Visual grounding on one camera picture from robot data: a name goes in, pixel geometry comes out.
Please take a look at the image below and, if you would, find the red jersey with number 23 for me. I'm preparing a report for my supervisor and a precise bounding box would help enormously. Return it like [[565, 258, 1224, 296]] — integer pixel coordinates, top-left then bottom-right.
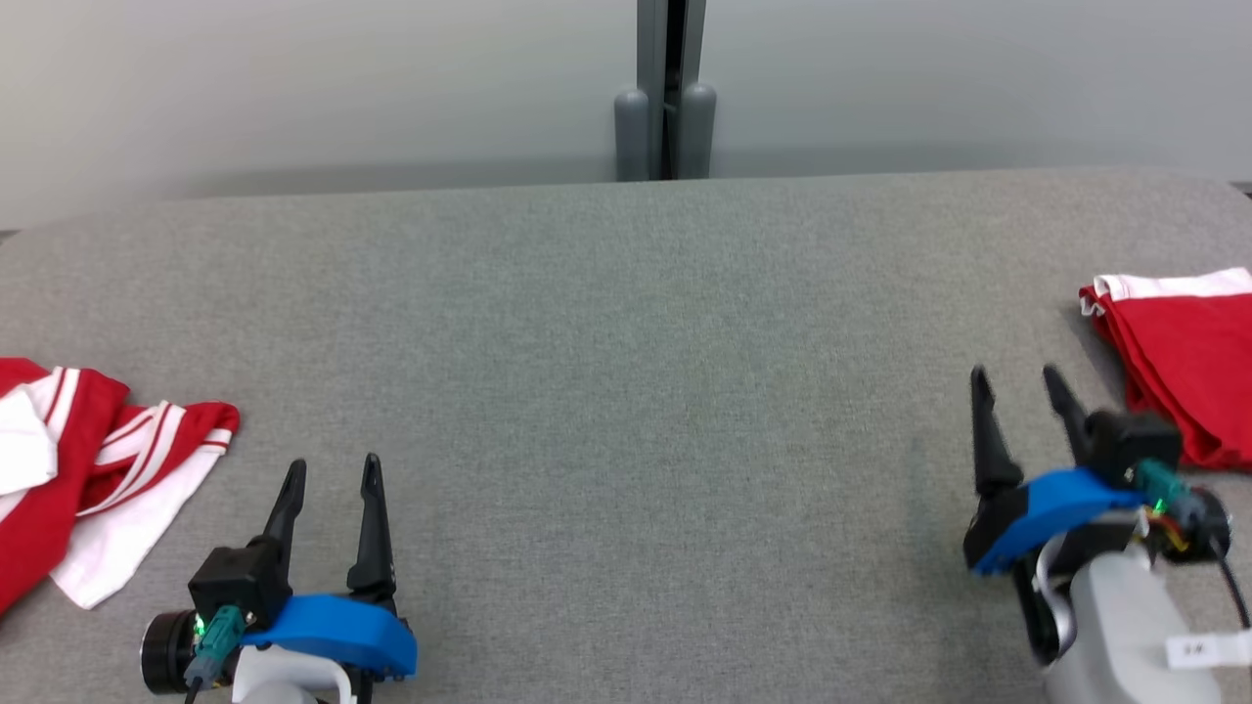
[[1079, 267, 1252, 472]]

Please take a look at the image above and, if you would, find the red white striped jersey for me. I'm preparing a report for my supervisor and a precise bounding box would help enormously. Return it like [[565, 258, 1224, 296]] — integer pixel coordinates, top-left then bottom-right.
[[0, 357, 241, 619]]

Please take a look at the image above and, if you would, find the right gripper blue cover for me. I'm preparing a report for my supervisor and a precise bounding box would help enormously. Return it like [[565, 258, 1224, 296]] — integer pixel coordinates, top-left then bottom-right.
[[963, 365, 1145, 668]]

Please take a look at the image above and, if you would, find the white paper tag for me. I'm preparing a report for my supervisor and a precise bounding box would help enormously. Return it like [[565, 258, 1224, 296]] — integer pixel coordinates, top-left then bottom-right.
[[1167, 631, 1252, 671]]

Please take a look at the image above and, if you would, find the left camera cable teal plug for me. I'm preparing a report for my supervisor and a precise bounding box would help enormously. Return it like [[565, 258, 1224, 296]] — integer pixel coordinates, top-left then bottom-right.
[[184, 604, 246, 704]]

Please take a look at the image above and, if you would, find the camera cable teal plug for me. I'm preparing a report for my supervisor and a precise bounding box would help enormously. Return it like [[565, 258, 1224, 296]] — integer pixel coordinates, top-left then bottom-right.
[[1135, 460, 1252, 627], [184, 604, 246, 704]]

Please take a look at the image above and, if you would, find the grey cylinder post foot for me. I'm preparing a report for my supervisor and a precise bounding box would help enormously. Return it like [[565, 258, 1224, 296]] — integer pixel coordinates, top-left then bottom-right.
[[614, 88, 651, 183], [678, 82, 718, 180]]

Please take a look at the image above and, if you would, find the right camera cable teal plug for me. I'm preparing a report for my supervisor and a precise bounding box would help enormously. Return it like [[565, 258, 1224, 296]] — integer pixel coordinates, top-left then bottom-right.
[[1135, 460, 1252, 627]]

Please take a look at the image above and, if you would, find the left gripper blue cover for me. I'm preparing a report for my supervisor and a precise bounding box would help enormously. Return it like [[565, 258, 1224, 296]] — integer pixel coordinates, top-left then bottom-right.
[[233, 453, 419, 704]]

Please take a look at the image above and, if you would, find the grey partition post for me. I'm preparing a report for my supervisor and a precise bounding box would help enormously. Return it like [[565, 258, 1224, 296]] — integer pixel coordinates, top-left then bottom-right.
[[636, 0, 707, 182]]

